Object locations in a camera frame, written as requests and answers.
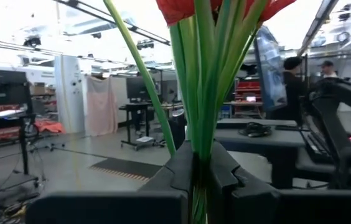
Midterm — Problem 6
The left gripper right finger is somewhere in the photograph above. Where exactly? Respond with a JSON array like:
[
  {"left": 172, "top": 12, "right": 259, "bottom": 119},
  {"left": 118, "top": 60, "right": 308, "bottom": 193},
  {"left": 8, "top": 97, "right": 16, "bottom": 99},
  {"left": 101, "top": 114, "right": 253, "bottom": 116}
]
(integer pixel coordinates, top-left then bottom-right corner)
[{"left": 208, "top": 139, "right": 351, "bottom": 224}]

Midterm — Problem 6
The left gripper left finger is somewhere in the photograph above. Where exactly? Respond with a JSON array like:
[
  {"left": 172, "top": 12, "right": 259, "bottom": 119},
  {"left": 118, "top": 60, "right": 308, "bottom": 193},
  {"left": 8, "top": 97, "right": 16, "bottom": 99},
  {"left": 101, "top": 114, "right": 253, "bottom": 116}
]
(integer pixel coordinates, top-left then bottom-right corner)
[{"left": 25, "top": 139, "right": 195, "bottom": 224}]

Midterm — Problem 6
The red artificial flower bunch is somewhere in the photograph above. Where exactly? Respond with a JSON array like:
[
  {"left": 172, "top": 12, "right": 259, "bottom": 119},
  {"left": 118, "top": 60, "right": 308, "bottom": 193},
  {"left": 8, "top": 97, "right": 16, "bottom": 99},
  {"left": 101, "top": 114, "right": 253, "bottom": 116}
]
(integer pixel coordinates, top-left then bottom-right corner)
[{"left": 102, "top": 0, "right": 297, "bottom": 224}]

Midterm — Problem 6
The black floor mat orange edge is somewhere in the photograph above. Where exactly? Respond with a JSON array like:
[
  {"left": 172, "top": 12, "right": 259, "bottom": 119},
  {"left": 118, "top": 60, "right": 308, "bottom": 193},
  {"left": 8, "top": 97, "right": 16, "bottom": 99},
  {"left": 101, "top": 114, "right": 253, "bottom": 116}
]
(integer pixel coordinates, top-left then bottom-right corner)
[{"left": 88, "top": 157, "right": 163, "bottom": 184}]

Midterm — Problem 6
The black keyboard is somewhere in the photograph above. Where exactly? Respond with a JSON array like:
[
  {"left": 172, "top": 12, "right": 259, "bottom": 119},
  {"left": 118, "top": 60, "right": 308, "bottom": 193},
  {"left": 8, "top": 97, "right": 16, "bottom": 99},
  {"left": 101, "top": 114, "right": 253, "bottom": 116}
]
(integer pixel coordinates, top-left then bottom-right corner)
[{"left": 299, "top": 129, "right": 334, "bottom": 165}]

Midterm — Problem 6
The grey desk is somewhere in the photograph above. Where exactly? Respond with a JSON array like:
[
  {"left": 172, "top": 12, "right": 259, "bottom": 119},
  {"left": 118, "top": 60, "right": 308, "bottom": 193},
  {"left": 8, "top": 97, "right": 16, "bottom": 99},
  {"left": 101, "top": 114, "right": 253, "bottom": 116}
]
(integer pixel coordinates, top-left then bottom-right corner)
[{"left": 214, "top": 117, "right": 351, "bottom": 190}]

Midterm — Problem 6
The black bin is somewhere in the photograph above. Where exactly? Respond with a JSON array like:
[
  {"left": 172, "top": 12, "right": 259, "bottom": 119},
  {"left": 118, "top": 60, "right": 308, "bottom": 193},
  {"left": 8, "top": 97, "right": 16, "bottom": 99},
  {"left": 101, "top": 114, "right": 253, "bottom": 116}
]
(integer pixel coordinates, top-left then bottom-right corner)
[{"left": 167, "top": 108, "right": 188, "bottom": 151}]

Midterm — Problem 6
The black rolling desk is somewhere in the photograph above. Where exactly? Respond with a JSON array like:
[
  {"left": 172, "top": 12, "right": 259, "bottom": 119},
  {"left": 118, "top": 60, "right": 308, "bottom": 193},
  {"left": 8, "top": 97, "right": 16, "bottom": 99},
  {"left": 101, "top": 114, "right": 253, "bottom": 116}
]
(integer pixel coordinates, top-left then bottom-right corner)
[{"left": 118, "top": 102, "right": 166, "bottom": 152}]

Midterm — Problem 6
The pink hanging cloth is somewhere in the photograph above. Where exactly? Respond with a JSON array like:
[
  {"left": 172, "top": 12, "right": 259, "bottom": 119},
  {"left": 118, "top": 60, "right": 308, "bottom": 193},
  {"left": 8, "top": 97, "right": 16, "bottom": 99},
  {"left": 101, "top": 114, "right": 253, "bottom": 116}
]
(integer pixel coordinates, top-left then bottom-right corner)
[{"left": 85, "top": 75, "right": 119, "bottom": 137}]

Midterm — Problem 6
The orange cloth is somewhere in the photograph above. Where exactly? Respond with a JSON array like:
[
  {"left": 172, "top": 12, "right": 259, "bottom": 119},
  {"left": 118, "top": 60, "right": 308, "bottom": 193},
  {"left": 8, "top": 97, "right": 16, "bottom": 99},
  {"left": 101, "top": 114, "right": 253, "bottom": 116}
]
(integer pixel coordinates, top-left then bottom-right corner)
[{"left": 34, "top": 119, "right": 66, "bottom": 135}]

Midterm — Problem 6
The person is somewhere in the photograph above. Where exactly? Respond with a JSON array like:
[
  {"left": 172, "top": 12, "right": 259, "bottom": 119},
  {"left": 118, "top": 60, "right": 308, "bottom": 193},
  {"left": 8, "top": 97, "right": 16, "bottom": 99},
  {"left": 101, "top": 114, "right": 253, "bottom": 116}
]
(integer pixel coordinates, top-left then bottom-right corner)
[
  {"left": 317, "top": 60, "right": 340, "bottom": 78},
  {"left": 268, "top": 56, "right": 307, "bottom": 126}
]

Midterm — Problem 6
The black monitor on rolling desk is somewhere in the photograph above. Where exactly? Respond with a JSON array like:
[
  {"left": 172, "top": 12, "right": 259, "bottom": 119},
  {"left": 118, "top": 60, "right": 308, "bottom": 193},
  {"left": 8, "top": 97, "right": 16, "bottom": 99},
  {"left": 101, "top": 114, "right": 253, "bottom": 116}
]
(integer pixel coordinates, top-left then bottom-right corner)
[{"left": 126, "top": 76, "right": 157, "bottom": 104}]

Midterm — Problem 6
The white pillar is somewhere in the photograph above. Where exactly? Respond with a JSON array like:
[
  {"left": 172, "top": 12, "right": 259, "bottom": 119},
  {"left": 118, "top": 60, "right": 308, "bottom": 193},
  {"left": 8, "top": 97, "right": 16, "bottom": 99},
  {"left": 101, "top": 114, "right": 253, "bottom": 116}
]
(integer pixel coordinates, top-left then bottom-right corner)
[{"left": 54, "top": 55, "right": 86, "bottom": 134}]

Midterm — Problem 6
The red tool cabinet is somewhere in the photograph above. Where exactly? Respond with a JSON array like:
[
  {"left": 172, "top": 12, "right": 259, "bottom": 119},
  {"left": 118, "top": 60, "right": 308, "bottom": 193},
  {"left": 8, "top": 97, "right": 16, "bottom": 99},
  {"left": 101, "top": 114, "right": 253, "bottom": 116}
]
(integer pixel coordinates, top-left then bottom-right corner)
[{"left": 233, "top": 79, "right": 264, "bottom": 102}]

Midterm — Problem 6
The monitor with blue screen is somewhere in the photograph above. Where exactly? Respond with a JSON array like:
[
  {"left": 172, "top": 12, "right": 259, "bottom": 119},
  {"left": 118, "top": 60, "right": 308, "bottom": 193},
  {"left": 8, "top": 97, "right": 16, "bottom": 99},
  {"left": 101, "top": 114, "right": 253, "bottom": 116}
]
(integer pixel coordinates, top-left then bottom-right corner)
[{"left": 253, "top": 25, "right": 289, "bottom": 113}]

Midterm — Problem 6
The black ceiling fixture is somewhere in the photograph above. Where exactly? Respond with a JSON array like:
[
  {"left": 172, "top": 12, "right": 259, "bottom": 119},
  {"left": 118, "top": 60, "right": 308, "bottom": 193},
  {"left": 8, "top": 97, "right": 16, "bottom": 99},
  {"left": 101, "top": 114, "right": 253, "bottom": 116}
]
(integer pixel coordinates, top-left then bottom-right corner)
[
  {"left": 136, "top": 39, "right": 155, "bottom": 50},
  {"left": 22, "top": 35, "right": 42, "bottom": 48}
]

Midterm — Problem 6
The large black monitor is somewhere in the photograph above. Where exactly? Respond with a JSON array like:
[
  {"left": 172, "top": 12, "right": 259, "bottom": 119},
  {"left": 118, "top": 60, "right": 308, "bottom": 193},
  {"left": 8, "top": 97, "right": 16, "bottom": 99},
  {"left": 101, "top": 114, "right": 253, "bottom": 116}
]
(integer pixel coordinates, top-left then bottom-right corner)
[{"left": 0, "top": 68, "right": 29, "bottom": 107}]

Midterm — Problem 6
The black cable coil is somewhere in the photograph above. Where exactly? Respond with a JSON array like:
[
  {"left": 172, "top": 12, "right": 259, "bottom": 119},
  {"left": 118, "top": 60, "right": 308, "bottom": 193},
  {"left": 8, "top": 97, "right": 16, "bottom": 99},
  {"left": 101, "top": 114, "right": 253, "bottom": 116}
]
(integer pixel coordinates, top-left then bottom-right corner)
[{"left": 237, "top": 121, "right": 273, "bottom": 139}]

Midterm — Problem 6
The tangle of floor cables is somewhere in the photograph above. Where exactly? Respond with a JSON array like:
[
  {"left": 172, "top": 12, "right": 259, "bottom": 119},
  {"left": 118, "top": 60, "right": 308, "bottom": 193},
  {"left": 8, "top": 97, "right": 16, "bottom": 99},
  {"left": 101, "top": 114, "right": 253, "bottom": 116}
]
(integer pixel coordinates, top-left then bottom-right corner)
[{"left": 0, "top": 183, "right": 29, "bottom": 224}]

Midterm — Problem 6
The black ceiling light rail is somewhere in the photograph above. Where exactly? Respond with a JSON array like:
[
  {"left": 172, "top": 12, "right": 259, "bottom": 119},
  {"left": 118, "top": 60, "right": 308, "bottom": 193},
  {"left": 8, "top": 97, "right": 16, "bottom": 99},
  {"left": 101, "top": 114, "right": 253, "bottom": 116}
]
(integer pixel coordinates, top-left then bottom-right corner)
[{"left": 52, "top": 0, "right": 172, "bottom": 47}]

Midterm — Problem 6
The silver overhead rail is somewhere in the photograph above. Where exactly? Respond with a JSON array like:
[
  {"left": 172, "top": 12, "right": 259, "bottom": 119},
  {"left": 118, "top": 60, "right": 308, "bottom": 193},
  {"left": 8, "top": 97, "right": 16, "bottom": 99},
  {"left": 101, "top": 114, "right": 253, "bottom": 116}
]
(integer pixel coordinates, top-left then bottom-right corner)
[{"left": 297, "top": 0, "right": 340, "bottom": 57}]

